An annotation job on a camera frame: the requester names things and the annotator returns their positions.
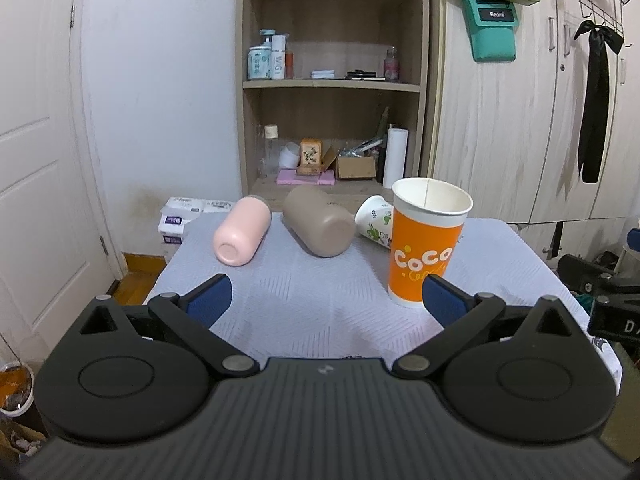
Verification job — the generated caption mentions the light grey patterned tablecloth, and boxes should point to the light grey patterned tablecloth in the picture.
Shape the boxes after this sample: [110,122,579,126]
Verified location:
[144,209,625,391]

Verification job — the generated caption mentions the black ribbon bow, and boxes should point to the black ribbon bow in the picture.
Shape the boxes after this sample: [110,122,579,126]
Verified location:
[574,20,624,183]

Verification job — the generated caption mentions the orange floral small box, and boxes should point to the orange floral small box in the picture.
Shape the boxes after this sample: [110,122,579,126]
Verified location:
[296,138,322,177]

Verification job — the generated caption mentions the teal phone pouch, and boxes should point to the teal phone pouch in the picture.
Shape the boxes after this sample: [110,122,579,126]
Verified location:
[462,0,518,63]

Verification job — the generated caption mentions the white door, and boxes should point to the white door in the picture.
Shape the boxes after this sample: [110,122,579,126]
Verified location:
[1,0,115,363]

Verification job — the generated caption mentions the white tube bottle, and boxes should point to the white tube bottle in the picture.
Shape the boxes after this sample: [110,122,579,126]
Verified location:
[271,35,286,80]

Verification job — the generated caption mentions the clear bottle beige cap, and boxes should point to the clear bottle beige cap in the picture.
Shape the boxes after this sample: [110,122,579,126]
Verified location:
[259,125,280,178]

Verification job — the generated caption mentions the wooden open shelf unit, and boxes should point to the wooden open shelf unit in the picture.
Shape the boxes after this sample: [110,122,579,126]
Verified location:
[235,0,431,209]

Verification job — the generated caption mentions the pink plastic cup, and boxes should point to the pink plastic cup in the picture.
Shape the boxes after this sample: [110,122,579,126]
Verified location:
[213,196,272,266]

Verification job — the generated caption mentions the white paper towel roll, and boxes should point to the white paper towel roll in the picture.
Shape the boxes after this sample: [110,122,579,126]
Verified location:
[383,128,409,188]

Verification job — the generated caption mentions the light wood wardrobe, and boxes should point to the light wood wardrobe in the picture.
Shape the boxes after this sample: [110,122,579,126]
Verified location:
[427,0,639,260]

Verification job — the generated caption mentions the pink flat box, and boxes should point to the pink flat box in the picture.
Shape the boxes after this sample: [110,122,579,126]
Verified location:
[276,169,335,186]

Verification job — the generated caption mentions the orange paper cup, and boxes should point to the orange paper cup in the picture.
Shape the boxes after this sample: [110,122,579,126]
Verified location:
[387,177,473,307]

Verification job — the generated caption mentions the beige plastic cup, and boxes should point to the beige plastic cup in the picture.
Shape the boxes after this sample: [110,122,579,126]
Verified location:
[282,185,356,258]

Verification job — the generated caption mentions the tissue pack stack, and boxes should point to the tissue pack stack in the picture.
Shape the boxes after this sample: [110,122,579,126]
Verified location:
[157,197,234,263]

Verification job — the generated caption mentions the light blue jar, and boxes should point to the light blue jar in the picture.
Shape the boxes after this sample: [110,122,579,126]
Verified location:
[247,46,271,80]

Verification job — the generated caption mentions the small cardboard box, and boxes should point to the small cardboard box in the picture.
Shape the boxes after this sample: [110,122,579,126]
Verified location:
[321,148,376,180]

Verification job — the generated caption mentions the pink small bottle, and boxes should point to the pink small bottle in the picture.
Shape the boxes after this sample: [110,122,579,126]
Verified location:
[384,47,399,82]

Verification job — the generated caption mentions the white floral paper cup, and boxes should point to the white floral paper cup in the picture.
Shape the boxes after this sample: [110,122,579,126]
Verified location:
[355,195,394,249]

